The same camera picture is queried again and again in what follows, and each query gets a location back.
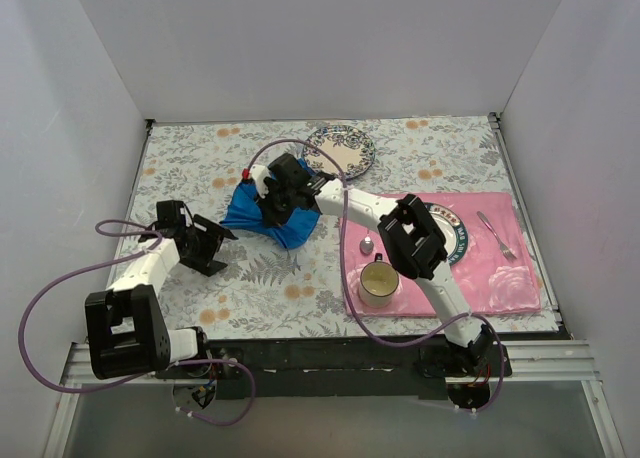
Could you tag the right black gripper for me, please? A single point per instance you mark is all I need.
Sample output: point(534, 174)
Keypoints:
point(279, 200)

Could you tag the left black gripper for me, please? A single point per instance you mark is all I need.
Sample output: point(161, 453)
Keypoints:
point(198, 242)

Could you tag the blue cloth napkin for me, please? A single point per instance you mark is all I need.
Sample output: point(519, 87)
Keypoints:
point(249, 212)

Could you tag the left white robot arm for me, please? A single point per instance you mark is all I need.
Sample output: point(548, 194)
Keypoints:
point(127, 333)

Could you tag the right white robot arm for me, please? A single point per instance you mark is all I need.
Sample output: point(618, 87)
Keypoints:
point(413, 241)

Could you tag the blue floral plate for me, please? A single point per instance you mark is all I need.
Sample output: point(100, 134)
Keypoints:
point(353, 150)

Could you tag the floral tablecloth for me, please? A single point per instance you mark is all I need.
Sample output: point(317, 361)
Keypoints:
point(265, 291)

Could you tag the silver spoon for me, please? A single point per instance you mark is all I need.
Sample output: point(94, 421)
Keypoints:
point(366, 246)

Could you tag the cream enamel mug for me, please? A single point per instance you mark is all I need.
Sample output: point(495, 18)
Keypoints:
point(378, 282)

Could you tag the green rimmed white plate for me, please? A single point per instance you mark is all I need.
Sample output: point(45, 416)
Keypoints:
point(454, 230)

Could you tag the pink placemat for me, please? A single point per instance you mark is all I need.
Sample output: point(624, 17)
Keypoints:
point(490, 284)

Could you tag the silver fork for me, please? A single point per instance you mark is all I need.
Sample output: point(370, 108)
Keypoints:
point(504, 249)

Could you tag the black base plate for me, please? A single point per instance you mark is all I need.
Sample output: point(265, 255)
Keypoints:
point(355, 367)

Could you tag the aluminium frame rail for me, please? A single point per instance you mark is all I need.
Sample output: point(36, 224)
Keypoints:
point(553, 405)

